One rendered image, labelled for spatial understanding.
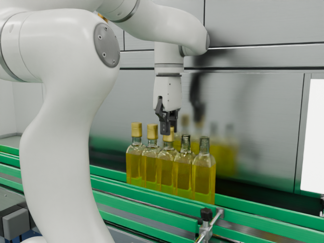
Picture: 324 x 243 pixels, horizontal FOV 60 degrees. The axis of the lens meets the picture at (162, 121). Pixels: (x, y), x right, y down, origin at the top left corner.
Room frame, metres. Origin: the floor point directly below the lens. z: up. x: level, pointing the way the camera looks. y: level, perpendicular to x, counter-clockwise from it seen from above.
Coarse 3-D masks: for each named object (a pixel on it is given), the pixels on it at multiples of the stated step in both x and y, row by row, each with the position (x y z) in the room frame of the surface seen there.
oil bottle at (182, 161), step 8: (184, 152) 0.78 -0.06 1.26; (192, 152) 0.79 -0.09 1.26; (176, 160) 0.78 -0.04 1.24; (184, 160) 0.77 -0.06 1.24; (192, 160) 0.77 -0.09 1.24; (176, 168) 0.78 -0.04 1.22; (184, 168) 0.77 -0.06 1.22; (176, 176) 0.78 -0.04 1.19; (184, 176) 0.76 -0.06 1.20; (176, 184) 0.78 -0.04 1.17; (184, 184) 0.76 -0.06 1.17; (176, 192) 0.78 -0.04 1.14; (184, 192) 0.76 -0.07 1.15
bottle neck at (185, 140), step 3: (183, 135) 0.79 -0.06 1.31; (186, 135) 0.80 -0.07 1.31; (189, 135) 0.79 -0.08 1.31; (183, 138) 0.78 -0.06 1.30; (186, 138) 0.78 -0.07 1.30; (189, 138) 0.78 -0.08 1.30; (183, 141) 0.78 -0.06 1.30; (186, 141) 0.78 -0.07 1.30; (189, 141) 0.79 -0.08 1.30; (183, 144) 0.78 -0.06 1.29; (186, 144) 0.78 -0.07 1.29; (189, 144) 0.78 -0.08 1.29; (183, 147) 0.78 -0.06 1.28; (186, 147) 0.78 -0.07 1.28; (189, 147) 0.79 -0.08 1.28; (183, 150) 0.78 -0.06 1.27; (186, 150) 0.78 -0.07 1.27; (189, 150) 0.79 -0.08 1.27
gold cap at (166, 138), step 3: (171, 126) 0.82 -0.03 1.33; (171, 129) 0.81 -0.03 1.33; (171, 132) 0.81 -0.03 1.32; (165, 135) 0.81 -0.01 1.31; (168, 135) 0.81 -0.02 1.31; (171, 135) 0.81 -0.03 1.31; (162, 138) 0.82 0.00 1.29; (165, 138) 0.81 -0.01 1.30; (168, 138) 0.81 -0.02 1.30; (171, 138) 0.81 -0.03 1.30; (174, 138) 0.82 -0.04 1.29; (165, 141) 0.81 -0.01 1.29; (168, 141) 0.81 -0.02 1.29; (171, 141) 0.81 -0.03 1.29
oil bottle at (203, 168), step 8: (200, 160) 0.74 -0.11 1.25; (208, 160) 0.74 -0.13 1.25; (192, 168) 0.75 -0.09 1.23; (200, 168) 0.74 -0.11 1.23; (208, 168) 0.73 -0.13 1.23; (192, 176) 0.75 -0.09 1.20; (200, 176) 0.74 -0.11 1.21; (208, 176) 0.73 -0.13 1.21; (192, 184) 0.75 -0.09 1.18; (200, 184) 0.74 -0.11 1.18; (208, 184) 0.73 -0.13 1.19; (192, 192) 0.75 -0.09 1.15; (200, 192) 0.74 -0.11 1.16; (208, 192) 0.73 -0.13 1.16; (200, 200) 0.74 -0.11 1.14; (208, 200) 0.73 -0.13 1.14
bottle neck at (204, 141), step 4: (204, 136) 0.78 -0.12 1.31; (200, 140) 0.76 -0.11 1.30; (204, 140) 0.75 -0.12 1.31; (208, 140) 0.76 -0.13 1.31; (200, 144) 0.76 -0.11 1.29; (204, 144) 0.75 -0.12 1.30; (208, 144) 0.76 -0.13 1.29; (200, 148) 0.76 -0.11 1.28; (204, 148) 0.75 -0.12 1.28; (208, 148) 0.76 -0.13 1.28; (200, 152) 0.76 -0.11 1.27; (204, 152) 0.75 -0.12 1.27; (208, 152) 0.76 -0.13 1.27
